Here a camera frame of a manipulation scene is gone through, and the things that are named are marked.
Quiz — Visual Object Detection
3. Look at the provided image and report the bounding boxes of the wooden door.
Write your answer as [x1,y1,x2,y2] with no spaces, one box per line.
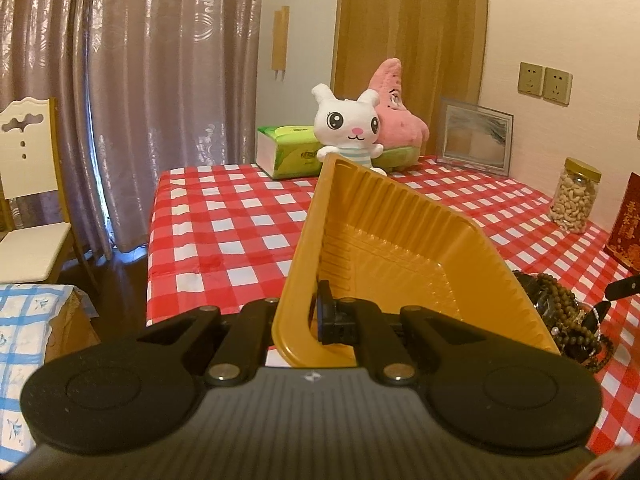
[331,0,489,126]

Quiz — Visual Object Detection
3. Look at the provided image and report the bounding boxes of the beige wall socket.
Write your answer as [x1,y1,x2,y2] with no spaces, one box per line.
[517,61,546,97]
[542,67,573,107]

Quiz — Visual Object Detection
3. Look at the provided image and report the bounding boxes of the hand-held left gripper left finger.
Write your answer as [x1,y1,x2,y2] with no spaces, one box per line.
[135,297,281,386]

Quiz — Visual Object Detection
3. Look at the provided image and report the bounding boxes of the cashew jar with gold lid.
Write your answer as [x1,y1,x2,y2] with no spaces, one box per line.
[547,157,602,234]

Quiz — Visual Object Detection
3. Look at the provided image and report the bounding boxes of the long dark bead necklace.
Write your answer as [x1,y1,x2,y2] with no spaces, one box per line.
[537,272,616,374]

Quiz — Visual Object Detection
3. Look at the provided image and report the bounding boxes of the orange plastic tray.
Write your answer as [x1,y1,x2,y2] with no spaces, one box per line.
[272,152,562,368]

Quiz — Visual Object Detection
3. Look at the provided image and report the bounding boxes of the pink starfish plush toy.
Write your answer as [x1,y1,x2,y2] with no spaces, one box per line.
[367,58,431,171]

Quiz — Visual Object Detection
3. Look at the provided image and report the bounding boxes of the blue white checkered cloth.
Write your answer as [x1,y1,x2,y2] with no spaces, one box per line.
[0,282,98,461]

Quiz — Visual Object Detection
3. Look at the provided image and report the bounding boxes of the white bunny plush toy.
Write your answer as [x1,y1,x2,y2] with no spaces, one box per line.
[311,84,388,177]

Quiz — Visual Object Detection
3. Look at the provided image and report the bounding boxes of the red white checkered tablecloth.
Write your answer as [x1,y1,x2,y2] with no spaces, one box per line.
[145,155,640,461]

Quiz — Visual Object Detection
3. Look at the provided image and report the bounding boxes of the silver chain bracelet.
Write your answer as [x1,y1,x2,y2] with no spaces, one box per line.
[552,304,602,337]

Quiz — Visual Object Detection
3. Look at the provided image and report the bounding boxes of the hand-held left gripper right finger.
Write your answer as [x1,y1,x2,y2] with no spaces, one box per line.
[312,280,481,386]

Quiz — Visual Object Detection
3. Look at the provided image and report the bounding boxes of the red gift box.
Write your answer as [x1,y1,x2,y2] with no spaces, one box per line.
[602,172,640,276]

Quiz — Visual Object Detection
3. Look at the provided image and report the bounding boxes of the cream wooden chair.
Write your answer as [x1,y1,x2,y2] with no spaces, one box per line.
[0,96,101,301]

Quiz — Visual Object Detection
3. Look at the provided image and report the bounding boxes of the green tissue pack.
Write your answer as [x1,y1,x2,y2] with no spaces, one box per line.
[256,124,327,180]

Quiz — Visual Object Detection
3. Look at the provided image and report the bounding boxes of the grey patterned curtain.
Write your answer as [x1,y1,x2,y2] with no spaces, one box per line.
[0,0,267,262]

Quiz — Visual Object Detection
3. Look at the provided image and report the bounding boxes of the wooden wall hanger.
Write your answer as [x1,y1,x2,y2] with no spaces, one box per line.
[271,6,291,82]

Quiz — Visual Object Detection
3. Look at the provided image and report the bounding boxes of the silver picture frame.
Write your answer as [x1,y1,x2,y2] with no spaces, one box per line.
[436,97,515,177]

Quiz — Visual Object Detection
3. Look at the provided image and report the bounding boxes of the black stone bracelet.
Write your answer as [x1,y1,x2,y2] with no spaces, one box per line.
[512,269,552,312]

